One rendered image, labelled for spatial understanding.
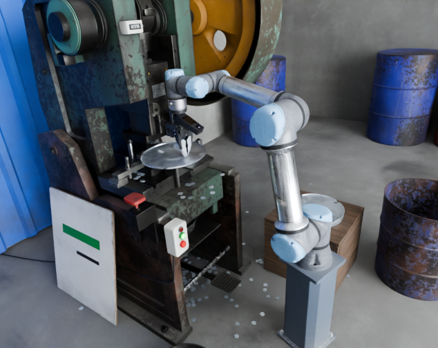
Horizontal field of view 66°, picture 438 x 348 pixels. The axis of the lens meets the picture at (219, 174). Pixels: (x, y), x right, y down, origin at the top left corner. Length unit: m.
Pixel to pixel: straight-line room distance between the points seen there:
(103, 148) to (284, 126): 0.91
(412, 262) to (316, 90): 3.18
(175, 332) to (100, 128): 0.99
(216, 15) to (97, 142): 0.79
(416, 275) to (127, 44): 1.63
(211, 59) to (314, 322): 1.25
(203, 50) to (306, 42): 3.02
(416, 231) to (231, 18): 1.27
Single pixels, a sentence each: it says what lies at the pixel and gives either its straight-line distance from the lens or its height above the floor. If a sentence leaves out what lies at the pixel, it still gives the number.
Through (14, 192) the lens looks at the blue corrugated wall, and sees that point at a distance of 2.54.
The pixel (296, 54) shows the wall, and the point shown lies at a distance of 4.72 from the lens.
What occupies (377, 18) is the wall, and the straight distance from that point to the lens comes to 4.40.
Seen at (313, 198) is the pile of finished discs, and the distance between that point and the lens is 1.95.
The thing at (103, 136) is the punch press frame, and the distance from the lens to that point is 1.62.
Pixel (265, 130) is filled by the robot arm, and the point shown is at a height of 1.02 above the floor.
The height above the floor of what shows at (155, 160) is 0.78.
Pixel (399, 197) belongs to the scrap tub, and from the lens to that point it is 2.10.
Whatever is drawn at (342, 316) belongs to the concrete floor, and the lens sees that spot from 1.84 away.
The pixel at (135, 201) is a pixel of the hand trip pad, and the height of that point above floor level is 0.76.
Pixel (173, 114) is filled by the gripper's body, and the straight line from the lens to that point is 1.42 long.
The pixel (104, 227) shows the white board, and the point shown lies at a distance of 1.63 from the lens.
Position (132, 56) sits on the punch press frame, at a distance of 1.31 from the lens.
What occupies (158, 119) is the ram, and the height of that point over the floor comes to 0.96.
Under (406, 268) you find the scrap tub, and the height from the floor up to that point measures 0.17.
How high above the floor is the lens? 1.35
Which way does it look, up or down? 26 degrees down
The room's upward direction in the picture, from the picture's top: 4 degrees counter-clockwise
